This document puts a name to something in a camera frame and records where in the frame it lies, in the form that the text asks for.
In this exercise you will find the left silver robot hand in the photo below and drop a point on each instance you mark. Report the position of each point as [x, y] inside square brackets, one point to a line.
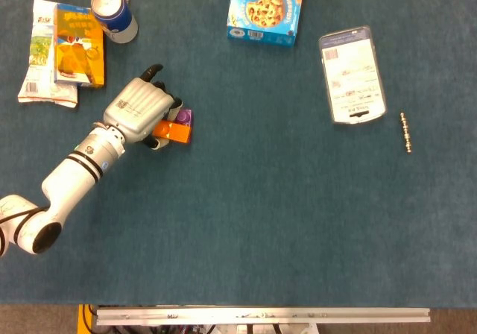
[138, 108]

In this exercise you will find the orange toy building block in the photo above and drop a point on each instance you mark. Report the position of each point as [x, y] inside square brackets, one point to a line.
[175, 130]

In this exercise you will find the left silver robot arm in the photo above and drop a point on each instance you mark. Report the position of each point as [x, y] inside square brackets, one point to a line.
[67, 185]

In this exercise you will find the purple toy building block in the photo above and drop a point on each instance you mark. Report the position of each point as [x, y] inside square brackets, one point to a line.
[185, 117]

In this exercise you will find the orange snack box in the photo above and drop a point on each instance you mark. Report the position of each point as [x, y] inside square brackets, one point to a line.
[79, 45]

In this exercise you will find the blue soda can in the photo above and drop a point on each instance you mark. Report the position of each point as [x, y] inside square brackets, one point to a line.
[113, 15]

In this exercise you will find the white snack bag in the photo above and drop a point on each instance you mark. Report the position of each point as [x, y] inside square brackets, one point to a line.
[39, 65]

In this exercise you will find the blue cookie box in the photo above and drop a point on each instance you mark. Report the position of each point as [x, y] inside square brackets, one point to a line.
[265, 10]

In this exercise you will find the white flat plastic package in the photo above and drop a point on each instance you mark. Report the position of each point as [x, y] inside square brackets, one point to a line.
[352, 75]

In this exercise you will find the yellow frame part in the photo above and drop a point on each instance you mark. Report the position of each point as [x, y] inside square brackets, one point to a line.
[82, 319]

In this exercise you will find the aluminium frame rail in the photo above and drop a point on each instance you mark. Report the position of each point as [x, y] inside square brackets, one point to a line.
[261, 316]

